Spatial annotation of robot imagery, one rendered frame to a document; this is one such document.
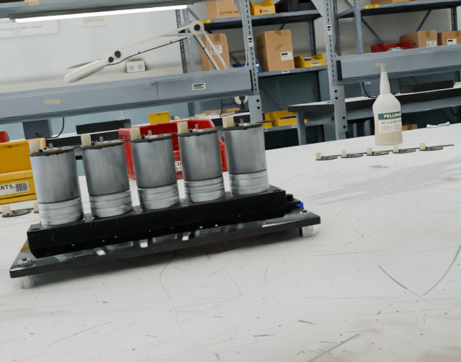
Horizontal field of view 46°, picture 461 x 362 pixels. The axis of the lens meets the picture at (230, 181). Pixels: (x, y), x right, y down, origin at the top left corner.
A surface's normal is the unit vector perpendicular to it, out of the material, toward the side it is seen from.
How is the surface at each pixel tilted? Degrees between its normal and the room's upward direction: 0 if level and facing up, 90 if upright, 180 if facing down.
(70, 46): 90
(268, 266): 0
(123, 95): 90
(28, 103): 90
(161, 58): 90
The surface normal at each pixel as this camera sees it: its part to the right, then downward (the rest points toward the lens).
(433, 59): 0.22, 0.12
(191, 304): -0.11, -0.98
